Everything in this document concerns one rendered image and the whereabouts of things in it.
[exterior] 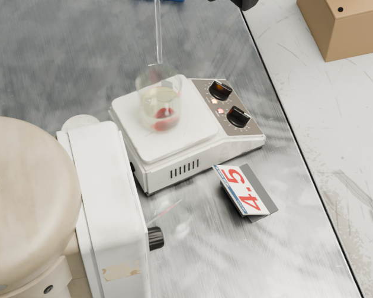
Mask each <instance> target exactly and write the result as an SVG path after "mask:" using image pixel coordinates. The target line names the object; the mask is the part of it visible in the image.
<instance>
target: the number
mask: <svg viewBox="0 0 373 298"><path fill-rule="evenodd" d="M218 168H219V169H220V171H221V172H222V174H223V176H224V177H225V178H226V180H227V181H228V183H229V185H230V186H231V188H232V189H233V191H234V192H235V194H236V196H237V197H238V198H239V200H240V201H241V203H242V205H243V206H244V207H245V209H246V211H247V212H266V210H265V209H264V207H263V206H262V204H261V203H260V201H259V200H258V198H257V197H256V195H255V194H254V192H253V191H252V189H251V188H250V186H249V185H248V183H247V182H246V180H245V179H244V177H243V176H242V174H241V173H240V171H239V170H238V168H237V167H221V166H218Z"/></svg>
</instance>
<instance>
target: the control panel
mask: <svg viewBox="0 0 373 298"><path fill-rule="evenodd" d="M191 80H192V82H193V84H194V85H195V87H196V88H197V90H198V91H199V93H200V95H201V96H202V98H203V99H204V100H205V102H206V104H207V105H208V107H209V108H210V109H211V111H212V113H213V114H214V116H215V117H216V119H217V120H218V122H219V123H220V125H221V126H222V128H223V129H224V131H225V133H226V134H227V135H228V136H238V135H262V134H263V132H262V131H261V129H260V128H259V127H258V125H257V124H256V122H255V121H254V120H253V118H252V117H251V119H250V121H249V122H248V123H247V124H246V126H245V127H244V128H238V127H235V126H234V125H232V124H231V123H230V122H229V120H228V119H227V114H228V112H229V110H230V109H231V108H232V106H236V107H238V108H239V109H241V110H242V111H244V112H245V113H247V114H249V115H250V113H249V112H248V111H247V109H246V108H245V106H244V105H243V104H242V102H241V101H240V99H239V98H238V96H237V95H236V94H235V92H234V90H233V91H232V93H231V94H230V96H229V97H228V99H227V100H226V101H220V100H218V99H216V98H215V97H213V96H212V95H211V93H210V92H209V88H210V86H211V84H212V82H213V81H214V80H202V79H191ZM218 81H220V82H221V83H224V84H225V85H227V86H228V87H230V88H231V86H230V85H229V83H228V82H227V80H218ZM213 99H215V100H216V101H217V103H214V102H213V101H212V100H213ZM219 109H222V110H223V113H221V112H219V111H218V110H219ZM250 116H251V115H250Z"/></svg>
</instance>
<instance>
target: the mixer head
mask: <svg viewBox="0 0 373 298"><path fill-rule="evenodd" d="M164 244H165V241H164V237H163V233H162V230H161V228H160V227H158V226H155V227H151V228H147V225H146V223H145V221H144V216H143V212H142V208H141V205H140V201H139V197H138V194H137V190H136V185H135V182H134V179H133V174H132V172H131V167H130V163H129V160H128V156H127V152H126V148H125V143H124V139H123V136H122V134H121V131H118V128H117V125H116V124H115V123H114V122H112V121H105V122H99V123H96V124H91V125H86V126H82V127H76V128H71V129H68V132H66V133H65V132H64V130H63V131H57V132H56V136H54V137H52V136H51V135H50V134H49V133H48V132H46V131H45V130H43V129H41V128H39V127H38V126H35V125H33V124H31V123H29V122H25V121H22V120H19V119H15V118H10V117H5V116H0V298H154V295H153V283H152V271H151V263H150V251H154V250H157V249H160V248H162V247H164Z"/></svg>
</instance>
